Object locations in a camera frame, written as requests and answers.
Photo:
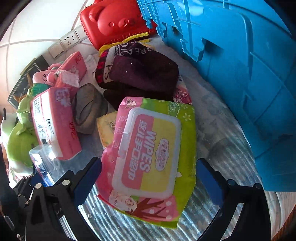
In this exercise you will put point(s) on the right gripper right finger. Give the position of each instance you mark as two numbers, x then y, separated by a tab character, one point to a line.
254	220

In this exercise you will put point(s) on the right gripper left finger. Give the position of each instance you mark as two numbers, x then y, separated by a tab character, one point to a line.
49	204

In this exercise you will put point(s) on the green plush pillow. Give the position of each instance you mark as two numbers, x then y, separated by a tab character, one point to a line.
23	137

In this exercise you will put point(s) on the large pink tissue pack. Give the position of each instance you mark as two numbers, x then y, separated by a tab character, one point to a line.
53	121

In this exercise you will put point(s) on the baby wipes pack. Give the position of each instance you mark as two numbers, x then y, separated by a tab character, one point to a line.
149	169

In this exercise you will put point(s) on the grey round pouch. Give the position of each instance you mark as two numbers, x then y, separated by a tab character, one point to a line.
88	105

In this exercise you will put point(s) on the small pink pig plush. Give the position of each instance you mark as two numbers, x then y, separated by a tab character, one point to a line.
47	76

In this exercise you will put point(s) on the open tissue pack with paper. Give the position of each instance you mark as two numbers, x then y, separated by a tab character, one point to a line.
71	71

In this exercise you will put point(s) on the black gift paper bag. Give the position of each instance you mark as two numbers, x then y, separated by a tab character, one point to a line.
25	80

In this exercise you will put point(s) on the dark maroon knit garment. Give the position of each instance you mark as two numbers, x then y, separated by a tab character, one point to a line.
135	70

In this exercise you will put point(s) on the blue plastic crate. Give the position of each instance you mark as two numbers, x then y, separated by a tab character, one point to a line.
246	51

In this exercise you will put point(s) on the yellow toy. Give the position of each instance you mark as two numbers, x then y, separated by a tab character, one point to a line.
142	38

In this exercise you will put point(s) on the red bear suitcase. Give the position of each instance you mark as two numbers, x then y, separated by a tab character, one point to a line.
107	22

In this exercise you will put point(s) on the wall light switch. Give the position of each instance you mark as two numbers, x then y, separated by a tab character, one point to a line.
56	49

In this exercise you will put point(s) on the wall socket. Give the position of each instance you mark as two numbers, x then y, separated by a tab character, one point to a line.
69	40

